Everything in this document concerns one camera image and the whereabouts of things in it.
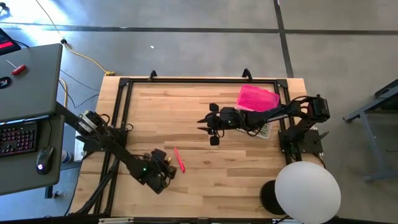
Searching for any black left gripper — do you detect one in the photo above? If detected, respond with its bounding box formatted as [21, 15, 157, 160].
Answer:
[136, 148, 178, 195]

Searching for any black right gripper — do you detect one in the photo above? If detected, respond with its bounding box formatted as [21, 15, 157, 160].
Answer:
[197, 103, 246, 146]

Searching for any pink and clear pencil box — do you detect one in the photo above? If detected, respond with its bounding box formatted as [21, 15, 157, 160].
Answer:
[235, 84, 280, 140]

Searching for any black computer mouse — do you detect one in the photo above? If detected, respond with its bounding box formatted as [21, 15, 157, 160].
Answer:
[35, 146, 54, 175]

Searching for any white globe lamp black base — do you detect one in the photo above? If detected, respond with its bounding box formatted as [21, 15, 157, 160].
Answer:
[259, 161, 342, 224]

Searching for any grey desk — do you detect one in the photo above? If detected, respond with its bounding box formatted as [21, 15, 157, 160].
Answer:
[0, 114, 65, 197]

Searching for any black backlit keyboard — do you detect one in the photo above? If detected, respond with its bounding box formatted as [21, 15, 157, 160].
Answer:
[0, 121, 39, 157]

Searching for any grey laptop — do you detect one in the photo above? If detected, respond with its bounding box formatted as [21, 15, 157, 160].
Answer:
[0, 43, 63, 123]

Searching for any grey metal stand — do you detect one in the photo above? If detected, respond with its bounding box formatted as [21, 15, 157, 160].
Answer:
[343, 79, 398, 183]

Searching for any black device with red stripe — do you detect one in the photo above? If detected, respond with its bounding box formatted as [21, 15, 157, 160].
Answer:
[0, 27, 22, 56]

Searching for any black aluminium table frame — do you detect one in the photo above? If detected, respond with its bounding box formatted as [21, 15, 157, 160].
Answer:
[70, 68, 295, 218]

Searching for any black floor cable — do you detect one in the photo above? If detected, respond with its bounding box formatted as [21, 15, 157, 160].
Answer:
[58, 70, 100, 108]

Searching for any yellow cable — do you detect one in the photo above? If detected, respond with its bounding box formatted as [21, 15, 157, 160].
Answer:
[35, 0, 116, 77]
[58, 77, 68, 108]

